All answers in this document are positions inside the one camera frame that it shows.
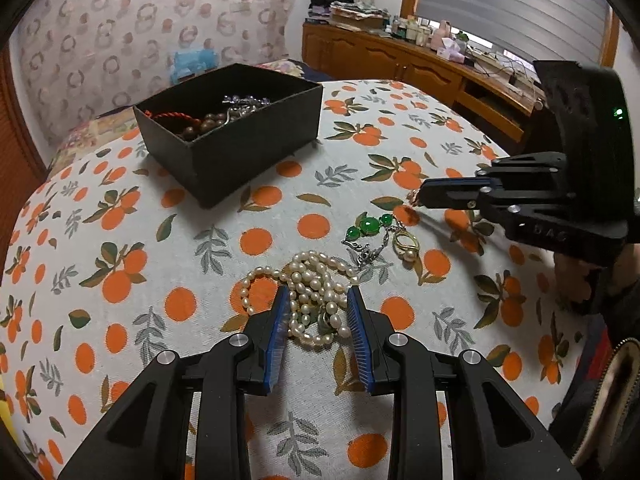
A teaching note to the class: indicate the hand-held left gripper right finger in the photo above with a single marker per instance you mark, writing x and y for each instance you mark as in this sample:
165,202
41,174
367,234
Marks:
360,335

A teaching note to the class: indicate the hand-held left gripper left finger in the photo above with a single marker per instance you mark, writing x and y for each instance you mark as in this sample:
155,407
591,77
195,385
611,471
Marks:
277,330

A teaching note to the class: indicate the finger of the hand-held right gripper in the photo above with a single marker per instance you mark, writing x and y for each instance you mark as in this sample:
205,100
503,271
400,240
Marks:
450,197
460,183

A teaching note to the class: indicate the black cardboard box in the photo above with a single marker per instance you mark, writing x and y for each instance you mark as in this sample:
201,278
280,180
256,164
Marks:
250,155

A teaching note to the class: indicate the person's right hand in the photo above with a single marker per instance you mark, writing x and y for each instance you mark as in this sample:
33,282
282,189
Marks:
572,285

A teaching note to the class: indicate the white power strip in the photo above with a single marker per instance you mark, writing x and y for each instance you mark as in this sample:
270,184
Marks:
482,54

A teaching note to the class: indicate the pink tissue box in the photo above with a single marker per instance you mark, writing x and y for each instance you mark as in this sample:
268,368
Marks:
454,51

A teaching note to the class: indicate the wooden side cabinet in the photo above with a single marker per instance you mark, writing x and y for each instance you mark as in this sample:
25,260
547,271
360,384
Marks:
400,65

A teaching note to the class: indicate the pink bottle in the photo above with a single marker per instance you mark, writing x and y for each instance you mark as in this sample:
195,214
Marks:
441,32

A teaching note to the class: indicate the grey window blind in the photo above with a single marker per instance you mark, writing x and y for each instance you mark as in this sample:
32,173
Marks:
500,5

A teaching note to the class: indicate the group of cosmetic bottles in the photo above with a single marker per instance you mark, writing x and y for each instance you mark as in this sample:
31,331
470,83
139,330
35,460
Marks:
412,30

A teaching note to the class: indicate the pile of dark clothes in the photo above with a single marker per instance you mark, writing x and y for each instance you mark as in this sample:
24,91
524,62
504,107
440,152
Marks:
330,2

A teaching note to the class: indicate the dark jacket with zipper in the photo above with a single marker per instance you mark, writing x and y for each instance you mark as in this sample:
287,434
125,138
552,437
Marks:
600,385

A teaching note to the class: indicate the blue plastic bag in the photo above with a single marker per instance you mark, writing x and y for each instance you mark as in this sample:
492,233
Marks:
192,62

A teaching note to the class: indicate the yellow plush toy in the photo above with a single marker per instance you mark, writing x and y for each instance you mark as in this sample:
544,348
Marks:
3,410

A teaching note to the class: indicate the wooden louvred wardrobe door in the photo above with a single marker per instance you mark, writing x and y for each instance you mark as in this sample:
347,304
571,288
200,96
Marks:
15,160

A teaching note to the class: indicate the circle pattern wall curtain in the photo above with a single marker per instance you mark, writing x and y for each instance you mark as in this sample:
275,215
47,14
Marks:
125,25

